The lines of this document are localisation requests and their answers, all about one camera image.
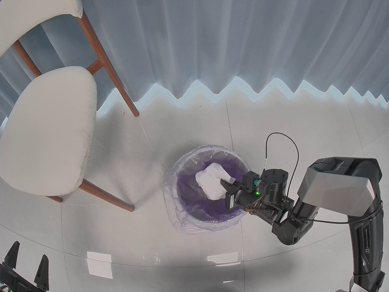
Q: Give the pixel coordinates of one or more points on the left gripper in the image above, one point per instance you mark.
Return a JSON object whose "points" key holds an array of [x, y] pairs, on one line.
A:
{"points": [[12, 281]]}

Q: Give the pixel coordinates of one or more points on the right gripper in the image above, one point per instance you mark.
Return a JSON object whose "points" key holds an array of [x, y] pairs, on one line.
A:
{"points": [[246, 199]]}

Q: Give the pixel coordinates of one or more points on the white paper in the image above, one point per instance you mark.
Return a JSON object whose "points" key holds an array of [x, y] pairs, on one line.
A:
{"points": [[212, 181]]}

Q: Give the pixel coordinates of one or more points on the purple plastic bag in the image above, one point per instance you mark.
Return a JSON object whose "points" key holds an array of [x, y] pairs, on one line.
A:
{"points": [[194, 199]]}

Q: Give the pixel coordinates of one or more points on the white trash bin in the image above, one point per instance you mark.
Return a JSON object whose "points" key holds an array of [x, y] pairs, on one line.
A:
{"points": [[212, 224]]}

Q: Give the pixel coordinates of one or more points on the white cushioned wooden chair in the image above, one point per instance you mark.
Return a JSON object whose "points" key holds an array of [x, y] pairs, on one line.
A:
{"points": [[51, 126]]}

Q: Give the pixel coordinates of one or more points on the pale blue curtain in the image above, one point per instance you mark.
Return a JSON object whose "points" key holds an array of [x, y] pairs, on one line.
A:
{"points": [[212, 26]]}

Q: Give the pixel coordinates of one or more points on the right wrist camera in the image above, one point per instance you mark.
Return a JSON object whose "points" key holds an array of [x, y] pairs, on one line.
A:
{"points": [[250, 181]]}

